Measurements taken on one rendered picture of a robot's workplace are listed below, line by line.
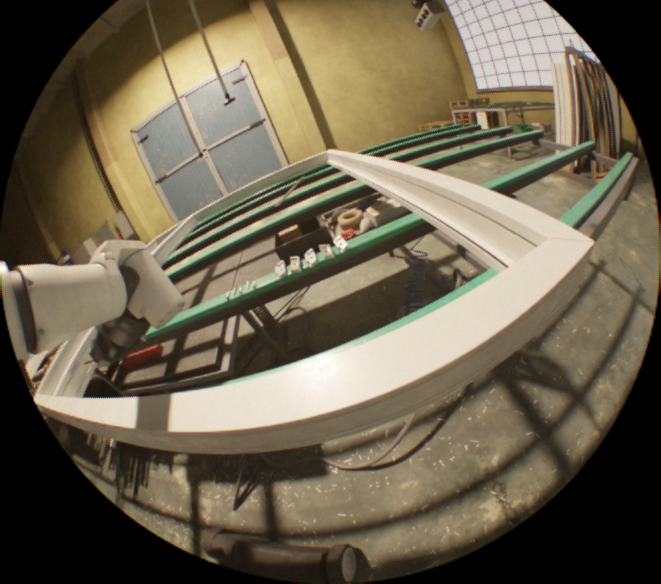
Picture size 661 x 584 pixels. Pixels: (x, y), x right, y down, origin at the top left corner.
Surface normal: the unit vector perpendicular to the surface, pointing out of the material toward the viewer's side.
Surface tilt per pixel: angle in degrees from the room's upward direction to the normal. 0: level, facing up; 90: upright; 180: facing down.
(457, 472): 0
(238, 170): 90
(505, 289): 0
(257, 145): 90
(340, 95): 90
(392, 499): 0
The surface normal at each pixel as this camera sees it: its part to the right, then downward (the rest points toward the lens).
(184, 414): -0.33, -0.80
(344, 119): 0.20, 0.45
